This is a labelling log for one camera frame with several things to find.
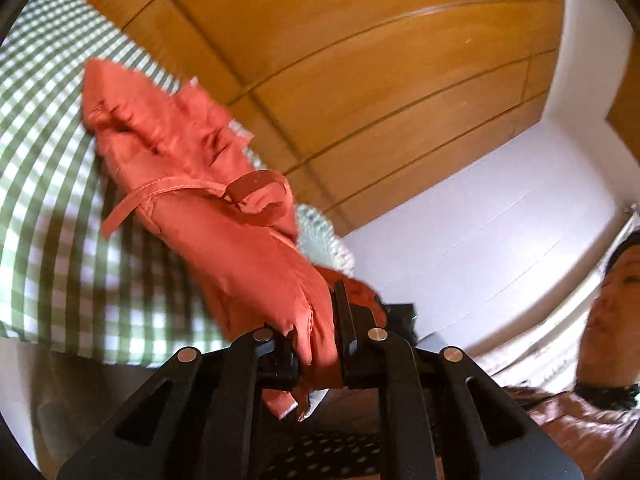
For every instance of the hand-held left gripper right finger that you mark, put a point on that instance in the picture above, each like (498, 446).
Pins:
(350, 342)

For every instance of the orange puffer jacket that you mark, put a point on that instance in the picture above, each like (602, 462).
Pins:
(210, 185)

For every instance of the wooden wardrobe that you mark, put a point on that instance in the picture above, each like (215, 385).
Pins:
(325, 60)

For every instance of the person's brown jacket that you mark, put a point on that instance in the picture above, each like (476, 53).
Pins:
(585, 435)

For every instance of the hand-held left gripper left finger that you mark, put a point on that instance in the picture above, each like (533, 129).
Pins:
(280, 365)

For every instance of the green checked bedspread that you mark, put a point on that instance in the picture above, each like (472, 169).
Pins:
(55, 185)

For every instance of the person's head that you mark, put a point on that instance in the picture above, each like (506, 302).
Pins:
(617, 320)

